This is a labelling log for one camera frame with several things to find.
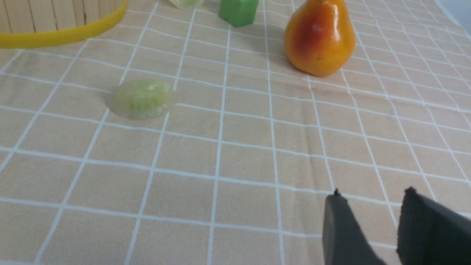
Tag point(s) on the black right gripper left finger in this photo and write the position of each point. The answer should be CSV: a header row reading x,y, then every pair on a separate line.
x,y
343,240

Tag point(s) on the checkered beige tablecloth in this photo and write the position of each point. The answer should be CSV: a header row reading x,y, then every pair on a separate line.
x,y
237,172

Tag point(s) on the orange pear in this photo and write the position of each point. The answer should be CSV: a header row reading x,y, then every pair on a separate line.
x,y
319,38

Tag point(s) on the pale green dumpling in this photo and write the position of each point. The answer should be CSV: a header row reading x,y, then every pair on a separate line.
x,y
187,4
141,99

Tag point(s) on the green cube block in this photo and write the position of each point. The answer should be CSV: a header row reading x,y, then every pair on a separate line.
x,y
238,13

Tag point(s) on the bamboo steamer tray yellow rim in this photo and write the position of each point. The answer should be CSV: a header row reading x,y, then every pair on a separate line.
x,y
28,24

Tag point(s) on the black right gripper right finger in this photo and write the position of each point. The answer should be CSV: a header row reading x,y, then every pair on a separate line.
x,y
432,234

